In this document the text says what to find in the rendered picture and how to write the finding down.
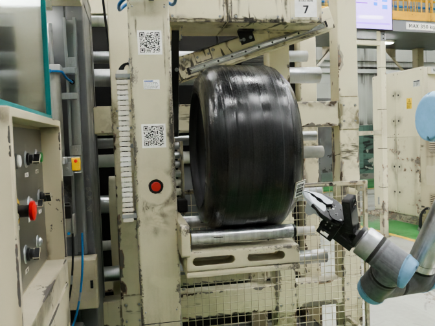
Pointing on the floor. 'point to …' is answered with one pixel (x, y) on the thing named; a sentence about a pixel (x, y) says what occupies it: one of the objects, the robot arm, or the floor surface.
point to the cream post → (155, 169)
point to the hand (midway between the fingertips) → (307, 192)
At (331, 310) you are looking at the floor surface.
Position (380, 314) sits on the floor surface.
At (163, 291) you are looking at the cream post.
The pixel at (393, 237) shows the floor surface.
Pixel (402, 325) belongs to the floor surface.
